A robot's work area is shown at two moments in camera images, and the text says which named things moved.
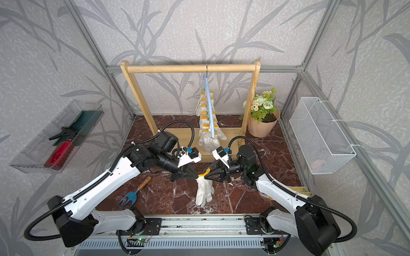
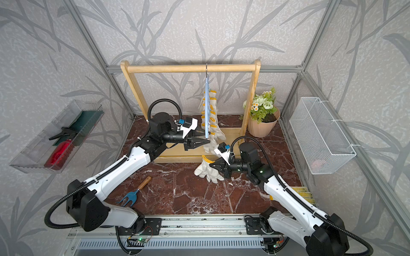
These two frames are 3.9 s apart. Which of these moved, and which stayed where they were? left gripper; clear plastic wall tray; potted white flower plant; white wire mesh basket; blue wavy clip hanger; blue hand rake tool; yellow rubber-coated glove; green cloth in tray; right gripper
Moved: blue wavy clip hanger; left gripper
Stayed: clear plastic wall tray; white wire mesh basket; right gripper; green cloth in tray; potted white flower plant; yellow rubber-coated glove; blue hand rake tool
